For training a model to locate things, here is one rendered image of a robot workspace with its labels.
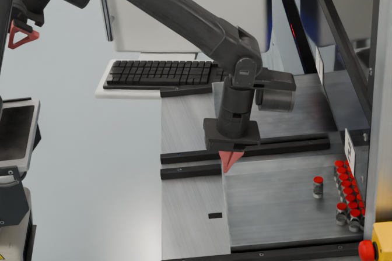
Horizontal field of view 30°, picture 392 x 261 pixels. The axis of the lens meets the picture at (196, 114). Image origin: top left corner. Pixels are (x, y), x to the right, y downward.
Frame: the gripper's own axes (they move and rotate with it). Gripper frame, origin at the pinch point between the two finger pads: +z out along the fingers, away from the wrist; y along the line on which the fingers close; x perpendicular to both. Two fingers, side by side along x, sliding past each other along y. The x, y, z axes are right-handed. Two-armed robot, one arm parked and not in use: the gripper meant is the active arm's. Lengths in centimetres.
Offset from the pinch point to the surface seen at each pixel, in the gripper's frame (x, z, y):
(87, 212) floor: 110, 115, -30
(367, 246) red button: -18.9, 0.7, 23.5
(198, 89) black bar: 54, 18, 0
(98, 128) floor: 167, 115, -28
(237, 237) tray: -0.4, 17.9, 4.8
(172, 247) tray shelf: -1.1, 20.7, -8.3
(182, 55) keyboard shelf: 89, 28, -1
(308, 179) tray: 15.5, 14.6, 22.2
